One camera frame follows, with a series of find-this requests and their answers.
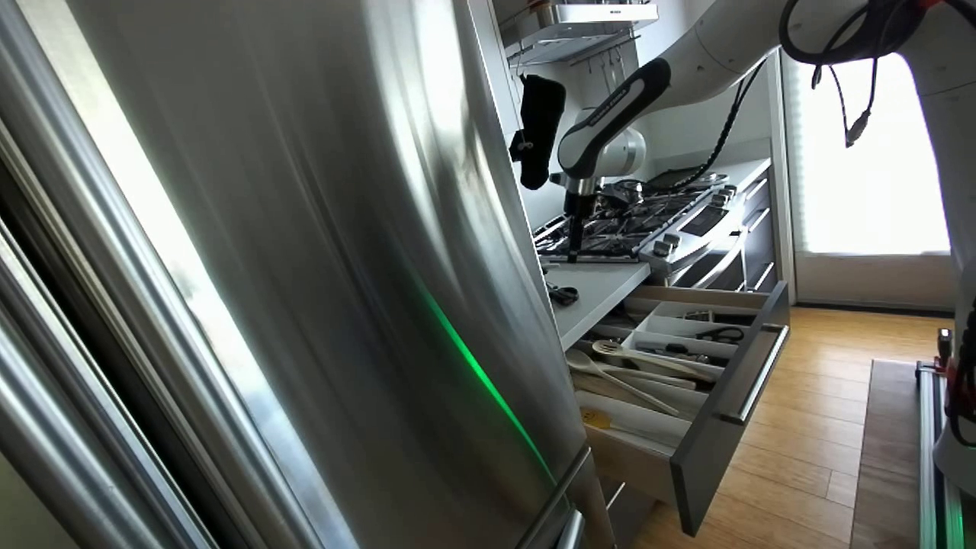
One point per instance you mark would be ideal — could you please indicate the stainless steel gas stove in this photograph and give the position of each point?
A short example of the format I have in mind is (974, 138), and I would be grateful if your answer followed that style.
(703, 217)

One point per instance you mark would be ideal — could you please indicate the black oven mitt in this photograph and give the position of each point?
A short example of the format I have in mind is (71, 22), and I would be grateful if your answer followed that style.
(537, 123)

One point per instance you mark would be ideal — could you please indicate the stainless steel refrigerator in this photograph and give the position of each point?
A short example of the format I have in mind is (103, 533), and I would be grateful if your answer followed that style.
(256, 253)

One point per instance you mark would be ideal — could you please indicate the bright glass door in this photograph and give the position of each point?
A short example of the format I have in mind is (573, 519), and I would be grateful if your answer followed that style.
(873, 202)

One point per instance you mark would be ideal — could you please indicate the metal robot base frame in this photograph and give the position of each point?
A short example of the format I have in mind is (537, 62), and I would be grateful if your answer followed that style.
(933, 458)

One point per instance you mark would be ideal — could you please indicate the pale wooden spoon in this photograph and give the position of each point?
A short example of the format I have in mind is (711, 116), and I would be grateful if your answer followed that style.
(659, 359)

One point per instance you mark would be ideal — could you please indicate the brown wooden spoon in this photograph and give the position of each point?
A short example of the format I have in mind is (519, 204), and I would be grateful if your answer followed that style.
(629, 389)

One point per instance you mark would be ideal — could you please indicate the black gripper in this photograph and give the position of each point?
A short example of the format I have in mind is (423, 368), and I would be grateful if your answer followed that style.
(577, 199)

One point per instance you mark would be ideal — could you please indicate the white drawer organizer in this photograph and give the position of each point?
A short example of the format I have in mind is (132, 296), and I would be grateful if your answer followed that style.
(671, 324)

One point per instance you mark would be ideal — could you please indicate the black stove grate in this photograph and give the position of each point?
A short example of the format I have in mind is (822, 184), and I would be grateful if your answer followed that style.
(629, 217)

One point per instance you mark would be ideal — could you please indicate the black scoop utensil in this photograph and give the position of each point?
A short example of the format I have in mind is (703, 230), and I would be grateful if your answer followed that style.
(562, 296)

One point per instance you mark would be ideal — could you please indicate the open wooden kitchen drawer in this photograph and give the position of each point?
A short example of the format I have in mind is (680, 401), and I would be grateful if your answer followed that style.
(721, 445)

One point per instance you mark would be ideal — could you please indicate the dark floor rug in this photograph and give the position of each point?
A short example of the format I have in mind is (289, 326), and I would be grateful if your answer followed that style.
(887, 458)

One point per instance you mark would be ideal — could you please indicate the grey range hood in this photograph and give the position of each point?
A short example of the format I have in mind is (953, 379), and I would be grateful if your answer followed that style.
(581, 39)

